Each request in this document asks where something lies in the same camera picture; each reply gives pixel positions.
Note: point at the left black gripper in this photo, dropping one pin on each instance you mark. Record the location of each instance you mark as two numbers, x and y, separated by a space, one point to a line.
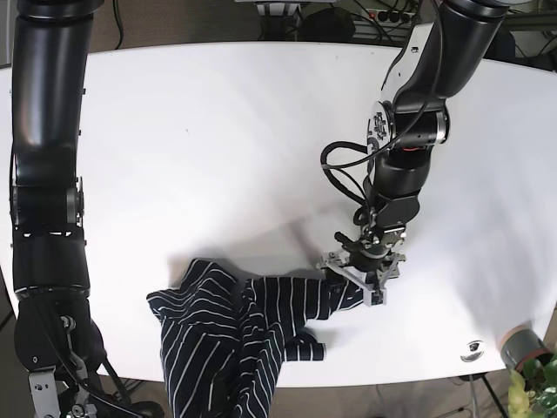
368 262

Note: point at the black white striped T-shirt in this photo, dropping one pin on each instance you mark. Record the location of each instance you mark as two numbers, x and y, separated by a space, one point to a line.
222 357

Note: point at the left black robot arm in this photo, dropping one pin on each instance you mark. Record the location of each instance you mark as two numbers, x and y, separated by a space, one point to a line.
385 176

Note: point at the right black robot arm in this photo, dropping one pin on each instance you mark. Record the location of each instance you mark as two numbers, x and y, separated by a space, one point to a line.
55 338

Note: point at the right silver table grommet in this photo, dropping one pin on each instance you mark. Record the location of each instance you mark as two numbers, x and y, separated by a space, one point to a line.
472 351

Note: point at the grey plant pot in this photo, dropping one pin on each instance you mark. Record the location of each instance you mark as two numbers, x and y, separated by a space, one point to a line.
522 344

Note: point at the green potted plant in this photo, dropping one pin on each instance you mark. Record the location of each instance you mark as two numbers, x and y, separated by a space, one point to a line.
532 393

